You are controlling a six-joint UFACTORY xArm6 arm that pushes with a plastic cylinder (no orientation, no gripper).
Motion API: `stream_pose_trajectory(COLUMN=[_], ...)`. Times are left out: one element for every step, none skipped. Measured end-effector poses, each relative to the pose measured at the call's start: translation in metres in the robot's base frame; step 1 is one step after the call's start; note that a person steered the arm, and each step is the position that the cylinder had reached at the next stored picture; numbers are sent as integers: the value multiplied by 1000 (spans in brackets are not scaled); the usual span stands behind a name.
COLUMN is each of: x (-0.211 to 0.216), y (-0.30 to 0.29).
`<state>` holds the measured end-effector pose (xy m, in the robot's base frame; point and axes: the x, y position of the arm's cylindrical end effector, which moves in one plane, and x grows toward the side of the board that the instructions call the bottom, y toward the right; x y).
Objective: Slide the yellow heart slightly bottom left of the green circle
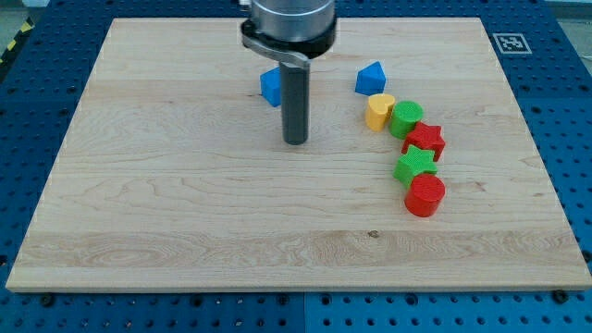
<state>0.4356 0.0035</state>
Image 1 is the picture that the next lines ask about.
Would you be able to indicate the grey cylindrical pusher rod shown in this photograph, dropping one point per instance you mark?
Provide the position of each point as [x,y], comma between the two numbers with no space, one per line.
[294,96]

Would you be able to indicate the yellow heart block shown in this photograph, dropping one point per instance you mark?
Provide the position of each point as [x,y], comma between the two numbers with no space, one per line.
[378,110]

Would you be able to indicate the blue cube block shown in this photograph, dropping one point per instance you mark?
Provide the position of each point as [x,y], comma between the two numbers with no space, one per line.
[270,85]

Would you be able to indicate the blue pentagon block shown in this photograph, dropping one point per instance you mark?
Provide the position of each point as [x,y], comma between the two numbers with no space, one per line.
[371,80]

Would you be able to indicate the green cylinder block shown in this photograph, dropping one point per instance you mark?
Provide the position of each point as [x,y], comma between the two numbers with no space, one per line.
[404,117]

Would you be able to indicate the red star block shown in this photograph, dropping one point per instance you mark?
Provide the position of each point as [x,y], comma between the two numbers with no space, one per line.
[425,137]

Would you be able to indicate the green star block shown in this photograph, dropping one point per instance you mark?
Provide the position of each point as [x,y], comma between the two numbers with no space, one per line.
[414,162]

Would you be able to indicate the wooden board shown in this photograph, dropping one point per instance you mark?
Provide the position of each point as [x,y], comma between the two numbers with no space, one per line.
[173,175]

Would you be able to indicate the red cylinder block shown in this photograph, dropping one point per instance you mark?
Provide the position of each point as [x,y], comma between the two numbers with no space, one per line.
[425,195]

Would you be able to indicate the white fiducial marker tag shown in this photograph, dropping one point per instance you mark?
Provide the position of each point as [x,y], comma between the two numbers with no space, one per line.
[512,43]

